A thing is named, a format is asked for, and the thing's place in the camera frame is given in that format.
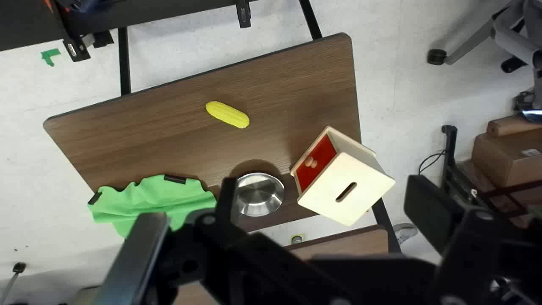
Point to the light wooden drawer box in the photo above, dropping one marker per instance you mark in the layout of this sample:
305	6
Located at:
349	189

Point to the black metal stand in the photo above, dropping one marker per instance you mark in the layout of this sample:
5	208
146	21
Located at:
449	153

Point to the round metal bowl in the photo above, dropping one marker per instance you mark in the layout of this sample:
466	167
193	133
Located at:
258	196

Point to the brown cardboard box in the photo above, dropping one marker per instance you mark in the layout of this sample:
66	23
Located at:
505	158

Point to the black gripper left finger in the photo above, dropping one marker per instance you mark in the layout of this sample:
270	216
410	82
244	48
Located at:
227	201

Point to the yellow toy corn cob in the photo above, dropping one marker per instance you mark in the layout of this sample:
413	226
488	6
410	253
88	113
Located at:
227	114

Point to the black table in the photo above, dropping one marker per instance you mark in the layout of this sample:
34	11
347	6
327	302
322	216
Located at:
141	11

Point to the green cloth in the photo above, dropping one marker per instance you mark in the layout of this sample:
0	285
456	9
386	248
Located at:
153	201

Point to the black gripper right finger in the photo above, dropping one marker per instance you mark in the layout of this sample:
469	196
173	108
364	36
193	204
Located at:
425	213

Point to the black metal table leg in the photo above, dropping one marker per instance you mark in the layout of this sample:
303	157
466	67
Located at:
310	19
386	230

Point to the grey office chair base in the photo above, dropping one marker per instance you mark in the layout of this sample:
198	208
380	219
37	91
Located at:
496	28

